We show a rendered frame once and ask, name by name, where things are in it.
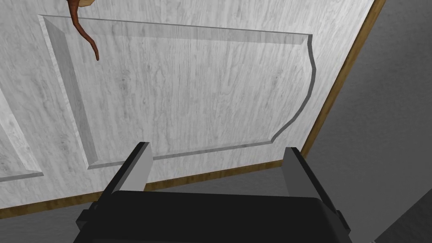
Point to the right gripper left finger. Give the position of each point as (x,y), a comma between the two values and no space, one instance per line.
(135,172)

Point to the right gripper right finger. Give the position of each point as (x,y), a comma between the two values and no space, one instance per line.
(300,175)

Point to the white wood-grain panelled door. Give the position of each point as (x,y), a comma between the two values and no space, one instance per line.
(189,94)

